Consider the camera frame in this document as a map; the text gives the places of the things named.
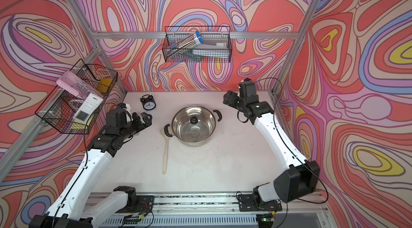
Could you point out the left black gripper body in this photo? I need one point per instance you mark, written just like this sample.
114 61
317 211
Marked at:
130 128

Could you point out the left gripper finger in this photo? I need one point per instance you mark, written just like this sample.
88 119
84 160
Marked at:
146 120
137 122

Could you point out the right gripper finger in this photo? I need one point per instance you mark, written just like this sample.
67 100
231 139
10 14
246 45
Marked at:
234 104
229 97

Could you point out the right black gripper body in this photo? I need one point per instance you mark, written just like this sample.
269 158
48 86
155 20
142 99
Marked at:
243 103

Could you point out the beige plastic ladle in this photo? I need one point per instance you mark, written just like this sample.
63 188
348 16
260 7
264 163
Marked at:
166 150

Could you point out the glass pot lid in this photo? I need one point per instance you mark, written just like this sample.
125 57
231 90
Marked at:
193 124

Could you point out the stainless steel pot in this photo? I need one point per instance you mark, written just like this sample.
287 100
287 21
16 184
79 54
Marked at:
218 115

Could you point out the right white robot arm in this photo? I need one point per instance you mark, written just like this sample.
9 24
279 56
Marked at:
295 176

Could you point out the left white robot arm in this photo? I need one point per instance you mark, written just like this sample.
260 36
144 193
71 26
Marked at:
68 209

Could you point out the black alarm clock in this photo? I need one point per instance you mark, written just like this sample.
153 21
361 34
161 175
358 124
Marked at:
148 102

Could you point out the white device in basket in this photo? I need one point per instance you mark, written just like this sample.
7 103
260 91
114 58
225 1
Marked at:
88 107

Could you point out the yellow item in basket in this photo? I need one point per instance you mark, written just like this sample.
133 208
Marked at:
104 85

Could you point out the grey box in basket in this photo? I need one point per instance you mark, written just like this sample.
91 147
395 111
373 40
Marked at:
209 50

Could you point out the pink box in basket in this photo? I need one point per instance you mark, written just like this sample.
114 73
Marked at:
71 83

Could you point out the pack of pencils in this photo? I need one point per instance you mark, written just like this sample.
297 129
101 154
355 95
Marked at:
179 47

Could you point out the left wire basket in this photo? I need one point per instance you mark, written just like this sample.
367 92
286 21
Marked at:
59 108

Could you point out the wire basket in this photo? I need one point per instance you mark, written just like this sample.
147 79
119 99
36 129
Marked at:
59 108
209 34

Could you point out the back wire basket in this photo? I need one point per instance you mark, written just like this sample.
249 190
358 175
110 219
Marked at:
209 34

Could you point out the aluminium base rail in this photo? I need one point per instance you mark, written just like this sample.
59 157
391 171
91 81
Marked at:
222 210

